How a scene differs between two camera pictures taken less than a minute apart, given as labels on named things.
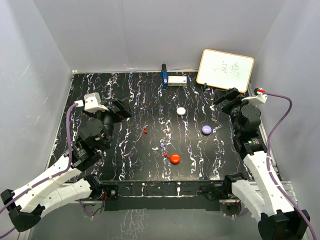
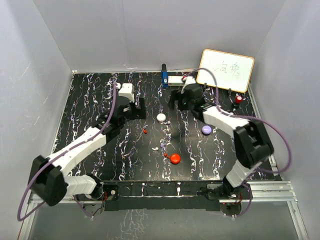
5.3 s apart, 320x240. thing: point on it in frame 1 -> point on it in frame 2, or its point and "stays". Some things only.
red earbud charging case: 175,158 stays
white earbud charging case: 181,110 -> 161,117
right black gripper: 232,95 -> 176,95
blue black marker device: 164,76 stays
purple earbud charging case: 206,129 stays
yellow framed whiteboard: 225,70 stays
